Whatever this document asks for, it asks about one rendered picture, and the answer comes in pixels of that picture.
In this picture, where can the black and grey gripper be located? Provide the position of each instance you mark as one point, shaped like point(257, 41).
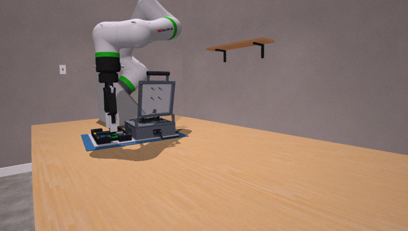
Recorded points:
point(109, 99)

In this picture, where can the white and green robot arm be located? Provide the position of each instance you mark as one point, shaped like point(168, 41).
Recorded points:
point(115, 41)

